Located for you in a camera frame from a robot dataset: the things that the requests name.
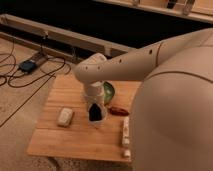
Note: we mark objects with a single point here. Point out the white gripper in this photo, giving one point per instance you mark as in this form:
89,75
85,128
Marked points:
94,97

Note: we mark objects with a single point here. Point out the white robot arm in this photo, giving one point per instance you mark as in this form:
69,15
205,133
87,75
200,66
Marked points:
171,122

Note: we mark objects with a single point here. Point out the green ceramic cup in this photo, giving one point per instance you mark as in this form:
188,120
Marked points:
109,92

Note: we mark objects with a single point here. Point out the red small object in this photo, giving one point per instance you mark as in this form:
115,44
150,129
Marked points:
118,111

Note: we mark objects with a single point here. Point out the wooden table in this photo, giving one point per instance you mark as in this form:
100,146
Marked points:
80,140

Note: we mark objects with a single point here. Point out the white plastic bottle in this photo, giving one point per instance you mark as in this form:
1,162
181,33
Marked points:
125,138

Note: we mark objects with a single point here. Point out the long wooden baseboard rail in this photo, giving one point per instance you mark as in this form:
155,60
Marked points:
85,42

